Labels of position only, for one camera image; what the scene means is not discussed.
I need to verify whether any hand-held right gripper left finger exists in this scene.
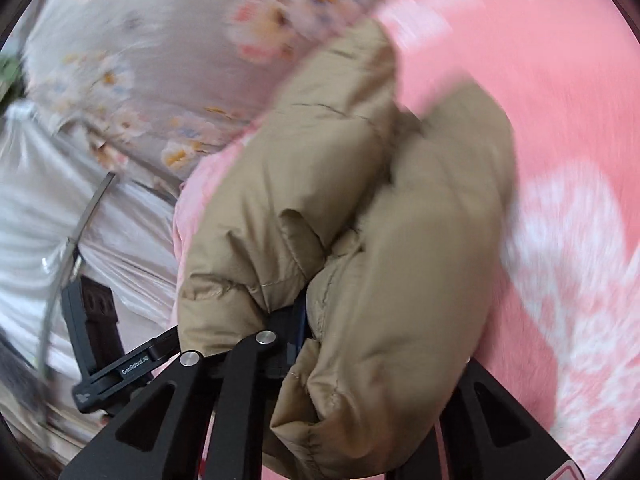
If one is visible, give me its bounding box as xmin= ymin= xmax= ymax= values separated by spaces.
xmin=60 ymin=305 xmax=308 ymax=480

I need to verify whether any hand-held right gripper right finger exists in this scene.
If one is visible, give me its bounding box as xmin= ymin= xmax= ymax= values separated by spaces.
xmin=395 ymin=359 xmax=572 ymax=480

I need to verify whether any khaki puffer jacket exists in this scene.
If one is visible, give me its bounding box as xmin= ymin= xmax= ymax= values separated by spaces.
xmin=175 ymin=17 xmax=518 ymax=480

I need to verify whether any white crinkled sheet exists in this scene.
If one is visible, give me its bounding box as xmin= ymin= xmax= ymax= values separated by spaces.
xmin=0 ymin=100 xmax=188 ymax=453

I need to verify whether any grey floral bedsheet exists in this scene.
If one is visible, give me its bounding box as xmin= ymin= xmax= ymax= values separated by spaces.
xmin=20 ymin=0 xmax=451 ymax=198

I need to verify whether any pink blanket with white print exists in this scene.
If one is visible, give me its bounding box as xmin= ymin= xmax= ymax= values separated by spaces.
xmin=172 ymin=0 xmax=640 ymax=480

